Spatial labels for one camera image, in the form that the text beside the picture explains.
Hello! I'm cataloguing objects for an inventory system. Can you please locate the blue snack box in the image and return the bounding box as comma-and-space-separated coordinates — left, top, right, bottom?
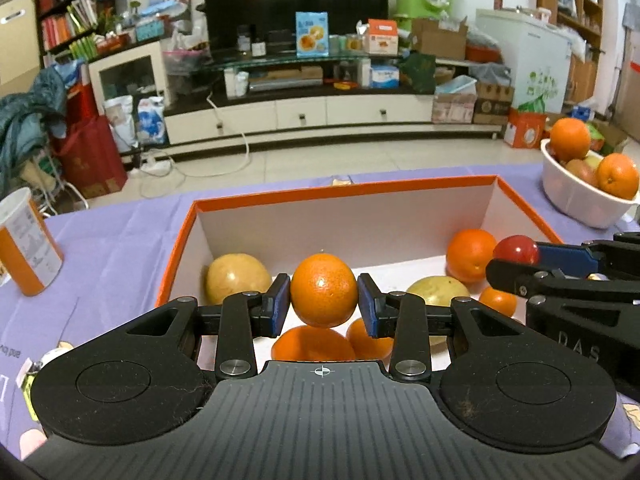
296, 11, 329, 57

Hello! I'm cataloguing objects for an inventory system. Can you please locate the white power strip cable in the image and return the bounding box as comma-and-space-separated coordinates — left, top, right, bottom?
137, 92, 251, 197

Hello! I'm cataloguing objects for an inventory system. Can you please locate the white television stand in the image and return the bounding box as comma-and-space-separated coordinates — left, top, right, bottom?
165, 52, 506, 147

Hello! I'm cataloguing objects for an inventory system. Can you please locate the blue jacket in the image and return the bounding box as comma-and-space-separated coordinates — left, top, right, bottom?
0, 65, 68, 201

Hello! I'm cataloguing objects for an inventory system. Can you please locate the small mandarin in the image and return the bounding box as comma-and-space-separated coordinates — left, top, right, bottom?
445, 229, 498, 283
346, 317, 396, 361
290, 253, 359, 328
478, 286, 518, 318

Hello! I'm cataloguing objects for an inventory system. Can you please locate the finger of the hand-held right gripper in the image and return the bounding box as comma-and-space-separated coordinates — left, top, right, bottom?
485, 258, 640, 307
537, 231, 640, 279

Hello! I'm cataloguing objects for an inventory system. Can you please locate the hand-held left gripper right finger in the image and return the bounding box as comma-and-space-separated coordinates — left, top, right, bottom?
356, 272, 528, 380

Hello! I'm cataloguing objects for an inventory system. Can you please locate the orange white canister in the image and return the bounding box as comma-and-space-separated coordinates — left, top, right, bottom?
0, 187, 65, 297

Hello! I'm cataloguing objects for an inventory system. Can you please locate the dark bookshelf with books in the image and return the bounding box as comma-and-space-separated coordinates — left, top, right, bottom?
35, 0, 101, 56

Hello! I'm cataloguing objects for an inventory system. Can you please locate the dark green bag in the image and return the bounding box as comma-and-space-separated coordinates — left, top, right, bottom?
400, 54, 436, 95

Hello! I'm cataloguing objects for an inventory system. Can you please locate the purple printed tablecloth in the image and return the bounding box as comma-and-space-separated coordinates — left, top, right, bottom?
0, 165, 640, 461

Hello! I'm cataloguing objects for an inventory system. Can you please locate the brown cardboard box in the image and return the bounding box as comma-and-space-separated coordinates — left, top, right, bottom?
412, 17, 469, 60

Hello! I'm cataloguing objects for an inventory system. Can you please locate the blue white bag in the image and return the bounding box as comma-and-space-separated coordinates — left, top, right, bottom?
136, 97, 168, 146

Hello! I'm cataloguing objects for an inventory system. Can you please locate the white plastic basket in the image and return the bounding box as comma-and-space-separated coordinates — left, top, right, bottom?
541, 138, 640, 230

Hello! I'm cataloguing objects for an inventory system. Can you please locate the orange in basket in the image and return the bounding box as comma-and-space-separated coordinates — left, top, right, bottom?
548, 117, 592, 162
596, 153, 640, 200

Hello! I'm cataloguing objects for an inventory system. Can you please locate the orange paper carton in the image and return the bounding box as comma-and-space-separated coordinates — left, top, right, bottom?
504, 107, 548, 150

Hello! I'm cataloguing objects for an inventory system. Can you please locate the yellow passion fruit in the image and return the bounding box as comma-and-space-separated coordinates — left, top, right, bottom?
206, 253, 273, 306
405, 276, 472, 348

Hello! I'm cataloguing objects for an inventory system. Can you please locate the white plastic bag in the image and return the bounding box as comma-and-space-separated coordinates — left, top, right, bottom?
102, 95, 136, 153

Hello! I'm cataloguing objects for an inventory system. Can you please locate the red bag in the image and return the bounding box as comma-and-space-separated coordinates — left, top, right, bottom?
52, 115, 128, 198

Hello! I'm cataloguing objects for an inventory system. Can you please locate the reddish apple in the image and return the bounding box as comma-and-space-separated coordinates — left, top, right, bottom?
565, 158, 599, 188

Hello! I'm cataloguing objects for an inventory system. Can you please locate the wooden shelf unit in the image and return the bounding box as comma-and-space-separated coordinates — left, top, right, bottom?
537, 0, 605, 106

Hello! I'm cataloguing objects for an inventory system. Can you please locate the red cherry tomato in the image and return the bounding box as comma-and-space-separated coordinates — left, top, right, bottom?
492, 235, 541, 266

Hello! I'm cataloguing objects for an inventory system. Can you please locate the large orange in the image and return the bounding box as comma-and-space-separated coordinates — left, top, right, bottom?
271, 325, 357, 362

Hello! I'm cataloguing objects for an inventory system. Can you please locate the beige standing air conditioner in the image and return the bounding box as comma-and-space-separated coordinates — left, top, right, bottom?
0, 0, 41, 97

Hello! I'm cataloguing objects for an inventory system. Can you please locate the white glass door cabinet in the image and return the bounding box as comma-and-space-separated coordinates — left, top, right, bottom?
87, 40, 171, 108

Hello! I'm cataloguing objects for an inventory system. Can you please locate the blue tissue box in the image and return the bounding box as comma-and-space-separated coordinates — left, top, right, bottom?
370, 65, 401, 88

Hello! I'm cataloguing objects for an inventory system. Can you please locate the orange white carton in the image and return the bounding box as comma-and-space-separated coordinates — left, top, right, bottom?
367, 19, 399, 55

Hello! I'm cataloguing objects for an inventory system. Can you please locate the white chest freezer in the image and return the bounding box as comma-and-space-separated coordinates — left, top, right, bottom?
475, 8, 573, 113

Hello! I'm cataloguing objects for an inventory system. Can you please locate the orange cardboard box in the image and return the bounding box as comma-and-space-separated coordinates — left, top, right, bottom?
156, 175, 566, 373

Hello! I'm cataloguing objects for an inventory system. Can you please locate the pink plastic basket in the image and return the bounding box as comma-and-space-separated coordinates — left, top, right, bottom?
162, 42, 206, 76

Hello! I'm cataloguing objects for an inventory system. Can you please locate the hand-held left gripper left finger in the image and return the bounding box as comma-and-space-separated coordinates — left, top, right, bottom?
125, 272, 292, 380

